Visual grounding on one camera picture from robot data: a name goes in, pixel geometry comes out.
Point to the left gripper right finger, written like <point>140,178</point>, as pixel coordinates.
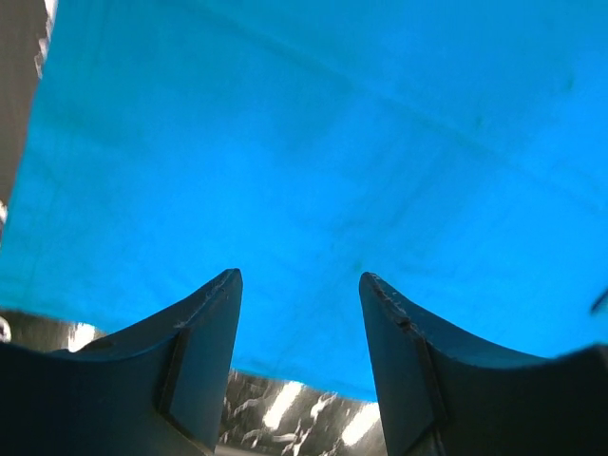
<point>444,391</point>

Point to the blue t shirt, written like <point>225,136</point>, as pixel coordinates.
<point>458,149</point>

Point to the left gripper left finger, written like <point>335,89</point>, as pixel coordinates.
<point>154,388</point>

